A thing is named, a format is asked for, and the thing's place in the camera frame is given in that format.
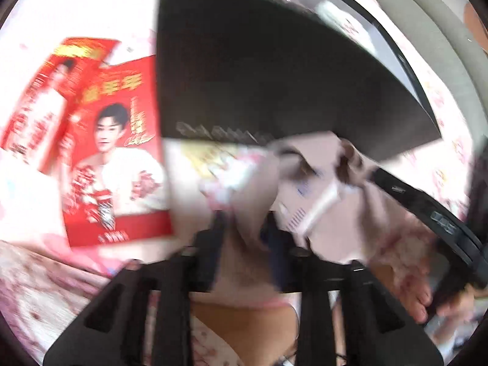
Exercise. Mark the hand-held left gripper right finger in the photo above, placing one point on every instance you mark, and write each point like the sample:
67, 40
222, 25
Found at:
275, 253

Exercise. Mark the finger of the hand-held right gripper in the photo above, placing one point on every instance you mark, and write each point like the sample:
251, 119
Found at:
385, 183

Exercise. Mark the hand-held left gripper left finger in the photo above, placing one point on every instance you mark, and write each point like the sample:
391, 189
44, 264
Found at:
218, 236

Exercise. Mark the black storage box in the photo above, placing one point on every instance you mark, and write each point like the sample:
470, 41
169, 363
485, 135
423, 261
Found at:
274, 72

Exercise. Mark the person's right hand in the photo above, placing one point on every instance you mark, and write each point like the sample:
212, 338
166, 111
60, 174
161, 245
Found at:
455, 303

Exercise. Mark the person's bare foot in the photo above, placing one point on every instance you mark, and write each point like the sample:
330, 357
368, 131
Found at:
413, 293

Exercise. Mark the red printed carton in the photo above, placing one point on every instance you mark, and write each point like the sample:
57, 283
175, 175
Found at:
118, 160
49, 99

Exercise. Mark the grey sofa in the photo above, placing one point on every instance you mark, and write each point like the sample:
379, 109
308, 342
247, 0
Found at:
427, 26

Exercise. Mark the pink cartoon printed blanket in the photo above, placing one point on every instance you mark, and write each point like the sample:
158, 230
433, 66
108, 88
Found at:
49, 274

